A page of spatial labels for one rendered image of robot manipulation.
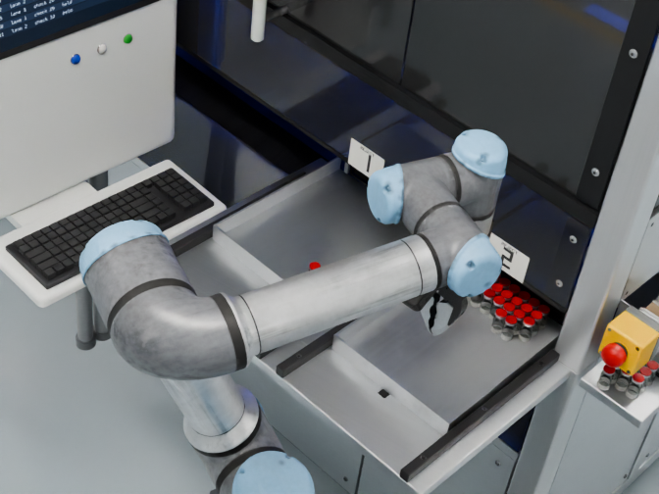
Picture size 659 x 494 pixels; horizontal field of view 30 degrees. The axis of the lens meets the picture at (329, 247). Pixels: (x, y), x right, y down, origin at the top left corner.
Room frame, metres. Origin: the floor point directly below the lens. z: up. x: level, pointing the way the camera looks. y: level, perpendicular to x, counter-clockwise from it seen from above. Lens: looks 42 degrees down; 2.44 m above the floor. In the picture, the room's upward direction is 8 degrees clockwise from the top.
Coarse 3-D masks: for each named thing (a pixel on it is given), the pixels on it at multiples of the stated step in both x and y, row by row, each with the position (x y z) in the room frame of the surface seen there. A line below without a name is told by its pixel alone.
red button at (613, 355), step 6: (606, 348) 1.43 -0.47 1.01; (612, 348) 1.43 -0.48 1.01; (618, 348) 1.43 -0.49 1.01; (606, 354) 1.42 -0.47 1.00; (612, 354) 1.42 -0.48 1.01; (618, 354) 1.42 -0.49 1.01; (624, 354) 1.42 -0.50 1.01; (606, 360) 1.42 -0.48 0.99; (612, 360) 1.41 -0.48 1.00; (618, 360) 1.41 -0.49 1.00; (624, 360) 1.42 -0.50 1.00; (612, 366) 1.41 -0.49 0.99; (618, 366) 1.41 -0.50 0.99
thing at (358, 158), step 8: (352, 144) 1.84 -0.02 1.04; (360, 144) 1.83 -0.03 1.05; (352, 152) 1.84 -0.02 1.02; (360, 152) 1.83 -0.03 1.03; (368, 152) 1.82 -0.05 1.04; (352, 160) 1.84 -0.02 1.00; (360, 160) 1.83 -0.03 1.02; (376, 160) 1.80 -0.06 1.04; (360, 168) 1.83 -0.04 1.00; (376, 168) 1.80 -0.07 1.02; (368, 176) 1.81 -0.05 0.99
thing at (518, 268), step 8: (496, 240) 1.62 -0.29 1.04; (496, 248) 1.62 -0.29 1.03; (512, 248) 1.60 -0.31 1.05; (520, 256) 1.59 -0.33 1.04; (512, 264) 1.59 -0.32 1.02; (520, 264) 1.59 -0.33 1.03; (528, 264) 1.58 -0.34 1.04; (512, 272) 1.59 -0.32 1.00; (520, 272) 1.58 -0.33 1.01; (520, 280) 1.58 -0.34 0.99
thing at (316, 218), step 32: (288, 192) 1.85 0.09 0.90; (320, 192) 1.88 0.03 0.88; (352, 192) 1.89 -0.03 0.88; (224, 224) 1.72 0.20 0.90; (256, 224) 1.76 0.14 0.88; (288, 224) 1.77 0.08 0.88; (320, 224) 1.78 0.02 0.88; (352, 224) 1.79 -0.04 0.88; (384, 224) 1.81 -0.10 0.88; (256, 256) 1.67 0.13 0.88; (288, 256) 1.68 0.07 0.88; (320, 256) 1.69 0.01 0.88
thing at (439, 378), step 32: (384, 320) 1.55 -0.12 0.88; (416, 320) 1.56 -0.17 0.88; (480, 320) 1.58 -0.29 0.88; (352, 352) 1.44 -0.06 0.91; (384, 352) 1.47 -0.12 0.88; (416, 352) 1.48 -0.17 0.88; (448, 352) 1.49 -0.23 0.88; (480, 352) 1.50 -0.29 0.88; (512, 352) 1.51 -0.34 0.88; (544, 352) 1.51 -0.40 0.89; (384, 384) 1.39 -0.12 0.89; (416, 384) 1.41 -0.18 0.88; (448, 384) 1.42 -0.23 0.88; (480, 384) 1.43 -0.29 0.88; (448, 416) 1.35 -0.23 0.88
